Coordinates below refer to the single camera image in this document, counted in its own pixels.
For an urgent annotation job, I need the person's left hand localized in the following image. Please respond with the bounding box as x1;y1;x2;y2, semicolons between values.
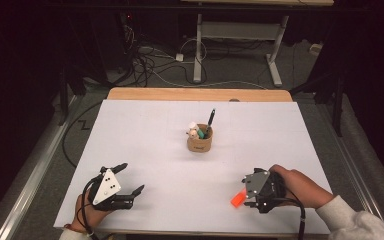
69;194;114;234

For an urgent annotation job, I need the green and white glue stick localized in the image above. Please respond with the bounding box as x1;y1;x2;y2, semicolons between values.
188;121;206;140

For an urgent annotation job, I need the white board mat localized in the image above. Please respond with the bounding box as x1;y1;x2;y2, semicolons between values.
53;99;334;236

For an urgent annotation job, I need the wooden table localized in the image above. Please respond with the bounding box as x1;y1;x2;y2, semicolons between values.
106;87;329;240

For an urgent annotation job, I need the black floor cable loop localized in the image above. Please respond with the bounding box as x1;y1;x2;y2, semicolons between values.
61;101;104;168

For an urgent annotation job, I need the round wooden pen holder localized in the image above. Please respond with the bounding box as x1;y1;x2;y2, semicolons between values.
186;123;214;154

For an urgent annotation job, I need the grey metal floor rail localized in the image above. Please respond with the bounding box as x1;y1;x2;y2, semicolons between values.
0;95;83;240
314;103;384;228

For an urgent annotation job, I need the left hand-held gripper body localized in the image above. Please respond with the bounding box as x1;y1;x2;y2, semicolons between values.
87;166;136;212

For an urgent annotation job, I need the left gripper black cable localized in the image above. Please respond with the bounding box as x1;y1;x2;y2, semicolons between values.
80;176;102;240

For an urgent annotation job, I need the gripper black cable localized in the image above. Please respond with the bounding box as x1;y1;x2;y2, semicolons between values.
80;176;102;240
272;196;308;240

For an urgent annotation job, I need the black metal stand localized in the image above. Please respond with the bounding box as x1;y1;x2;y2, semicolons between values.
57;63;91;127
289;71;345;138

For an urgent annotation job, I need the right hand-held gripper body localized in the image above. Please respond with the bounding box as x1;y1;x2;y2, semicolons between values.
241;167;288;214

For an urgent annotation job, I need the orange highlighter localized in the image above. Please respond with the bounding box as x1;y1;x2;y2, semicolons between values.
230;187;248;209

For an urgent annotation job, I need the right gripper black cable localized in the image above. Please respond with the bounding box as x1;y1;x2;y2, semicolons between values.
272;196;308;240

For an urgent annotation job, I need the tangle of black floor cables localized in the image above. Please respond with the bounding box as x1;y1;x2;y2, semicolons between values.
121;13;211;88

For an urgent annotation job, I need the white metal desk frame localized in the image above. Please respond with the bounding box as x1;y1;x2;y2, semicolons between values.
179;0;335;88

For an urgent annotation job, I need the black pen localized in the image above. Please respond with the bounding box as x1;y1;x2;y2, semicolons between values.
203;108;217;139

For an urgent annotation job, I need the white power strip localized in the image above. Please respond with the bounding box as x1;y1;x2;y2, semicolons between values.
309;43;324;56

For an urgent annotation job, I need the person's right hand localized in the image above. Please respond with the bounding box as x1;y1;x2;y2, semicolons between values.
268;164;335;210

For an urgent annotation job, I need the white floor cable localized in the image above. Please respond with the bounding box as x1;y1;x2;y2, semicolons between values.
148;68;268;90

